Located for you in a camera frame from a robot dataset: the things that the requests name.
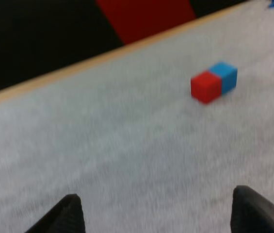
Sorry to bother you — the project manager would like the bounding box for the blue cube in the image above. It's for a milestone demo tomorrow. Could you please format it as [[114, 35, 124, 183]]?
[[209, 61, 238, 95]]

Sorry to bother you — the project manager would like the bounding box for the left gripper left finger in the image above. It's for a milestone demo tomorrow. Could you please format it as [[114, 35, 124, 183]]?
[[24, 193, 86, 233]]

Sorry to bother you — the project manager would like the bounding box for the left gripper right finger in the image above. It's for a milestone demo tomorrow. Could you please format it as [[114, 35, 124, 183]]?
[[229, 185, 274, 233]]

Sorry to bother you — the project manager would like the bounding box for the red cube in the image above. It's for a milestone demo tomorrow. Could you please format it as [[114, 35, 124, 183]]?
[[190, 70, 223, 105]]

